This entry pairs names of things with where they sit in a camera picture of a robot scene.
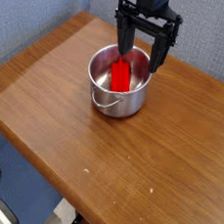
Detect red plastic block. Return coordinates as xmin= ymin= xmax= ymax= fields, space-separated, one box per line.
xmin=111 ymin=58 xmax=131 ymax=93

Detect small metal pot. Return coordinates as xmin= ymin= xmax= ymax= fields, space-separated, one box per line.
xmin=87 ymin=44 xmax=153 ymax=118

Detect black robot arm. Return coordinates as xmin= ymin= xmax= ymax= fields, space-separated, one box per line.
xmin=115 ymin=0 xmax=183 ymax=73

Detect white box under table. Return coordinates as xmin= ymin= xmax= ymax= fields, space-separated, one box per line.
xmin=43 ymin=199 xmax=76 ymax=224

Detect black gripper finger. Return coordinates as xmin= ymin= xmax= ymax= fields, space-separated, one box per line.
xmin=116 ymin=17 xmax=135 ymax=56
xmin=149 ymin=31 xmax=172 ymax=73

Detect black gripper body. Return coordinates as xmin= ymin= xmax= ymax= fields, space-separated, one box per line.
xmin=115 ymin=0 xmax=183 ymax=46

